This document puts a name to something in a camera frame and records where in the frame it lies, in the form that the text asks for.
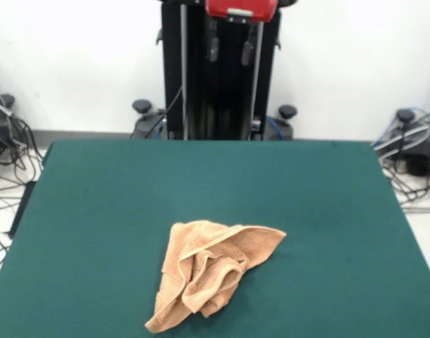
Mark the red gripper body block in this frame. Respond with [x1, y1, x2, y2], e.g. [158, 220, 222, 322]
[204, 0, 279, 24]

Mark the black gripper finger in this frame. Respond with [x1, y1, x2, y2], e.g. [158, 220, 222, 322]
[241, 23, 255, 66]
[207, 17, 221, 63]

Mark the tan terry towel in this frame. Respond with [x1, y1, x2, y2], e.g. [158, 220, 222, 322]
[145, 220, 288, 334]

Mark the black stand leg with knob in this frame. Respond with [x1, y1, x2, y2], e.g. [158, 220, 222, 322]
[0, 93, 17, 163]
[375, 108, 430, 177]

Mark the dark green tablecloth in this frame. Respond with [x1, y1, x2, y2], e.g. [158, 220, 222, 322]
[0, 139, 430, 338]

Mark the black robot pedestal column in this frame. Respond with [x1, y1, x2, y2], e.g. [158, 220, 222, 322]
[154, 0, 283, 141]

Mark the black pedestal cable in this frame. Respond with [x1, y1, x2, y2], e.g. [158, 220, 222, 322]
[144, 86, 184, 140]

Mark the blue cable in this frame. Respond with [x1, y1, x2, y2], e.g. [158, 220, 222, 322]
[266, 118, 285, 138]

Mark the tangle of grey blue cables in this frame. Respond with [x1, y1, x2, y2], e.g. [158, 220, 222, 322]
[371, 105, 430, 212]

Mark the tangle of black cables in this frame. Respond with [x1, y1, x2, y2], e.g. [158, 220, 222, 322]
[0, 66, 43, 282]

